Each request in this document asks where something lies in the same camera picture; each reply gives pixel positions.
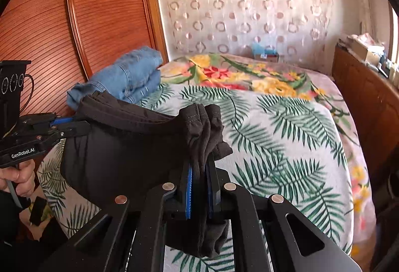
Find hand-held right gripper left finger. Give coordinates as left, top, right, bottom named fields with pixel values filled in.
left=39, top=164, right=194, bottom=272

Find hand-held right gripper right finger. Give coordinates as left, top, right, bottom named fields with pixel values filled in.
left=206, top=157, right=362, bottom=272

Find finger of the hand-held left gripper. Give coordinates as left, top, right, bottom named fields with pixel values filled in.
left=50, top=116, right=78, bottom=128
left=47, top=121, right=92, bottom=139

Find dark brown pants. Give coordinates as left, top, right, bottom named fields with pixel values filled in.
left=59, top=91, right=234, bottom=259

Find person's left hand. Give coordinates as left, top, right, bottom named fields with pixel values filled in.
left=0, top=160, right=36, bottom=198

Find folded blue jeans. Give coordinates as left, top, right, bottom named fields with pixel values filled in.
left=66, top=46, right=164, bottom=111

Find green leaf print blanket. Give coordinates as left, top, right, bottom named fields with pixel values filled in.
left=37, top=82, right=355, bottom=272

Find person's dark clothing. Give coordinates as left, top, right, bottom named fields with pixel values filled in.
left=0, top=189, right=74, bottom=272

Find red-brown wooden slatted wardrobe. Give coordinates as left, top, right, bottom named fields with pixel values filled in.
left=0, top=0, right=169, bottom=167

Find small box with blue bag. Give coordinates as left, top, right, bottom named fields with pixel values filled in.
left=251, top=42, right=280, bottom=63

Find brown wooden cabinet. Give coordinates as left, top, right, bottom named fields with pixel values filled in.
left=331, top=44, right=399, bottom=187

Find sheer circle pattern curtain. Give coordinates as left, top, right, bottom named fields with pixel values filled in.
left=154, top=0, right=336, bottom=73

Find pile of small household items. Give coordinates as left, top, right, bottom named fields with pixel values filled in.
left=338, top=32, right=399, bottom=86

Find bright window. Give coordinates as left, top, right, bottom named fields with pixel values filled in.
left=387, top=0, right=399, bottom=73

